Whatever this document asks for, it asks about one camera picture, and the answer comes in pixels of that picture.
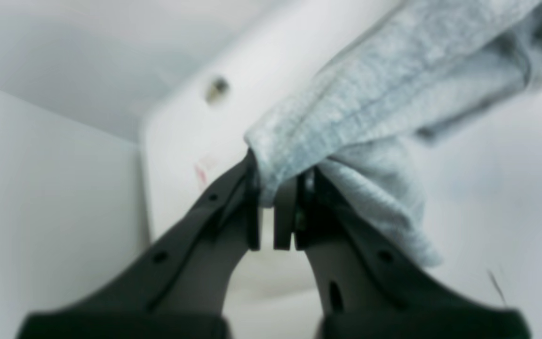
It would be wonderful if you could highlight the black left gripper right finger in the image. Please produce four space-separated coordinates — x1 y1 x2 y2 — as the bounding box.
274 168 532 339

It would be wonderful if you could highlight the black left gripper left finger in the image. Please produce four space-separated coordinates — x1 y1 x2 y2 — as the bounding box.
18 150 262 339

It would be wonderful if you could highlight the grey T-shirt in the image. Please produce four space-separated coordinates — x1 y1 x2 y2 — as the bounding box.
245 0 542 267

